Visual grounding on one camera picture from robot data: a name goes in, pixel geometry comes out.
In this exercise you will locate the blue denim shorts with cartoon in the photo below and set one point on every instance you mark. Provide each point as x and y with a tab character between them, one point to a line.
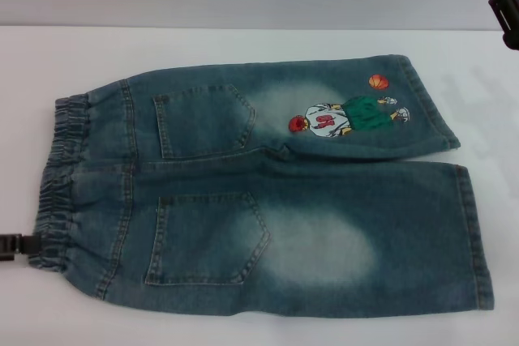
324	220

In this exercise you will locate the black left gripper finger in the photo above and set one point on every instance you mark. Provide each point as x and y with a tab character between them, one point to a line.
20	246

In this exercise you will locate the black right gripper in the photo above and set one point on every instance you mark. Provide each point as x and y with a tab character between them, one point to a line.
511	41

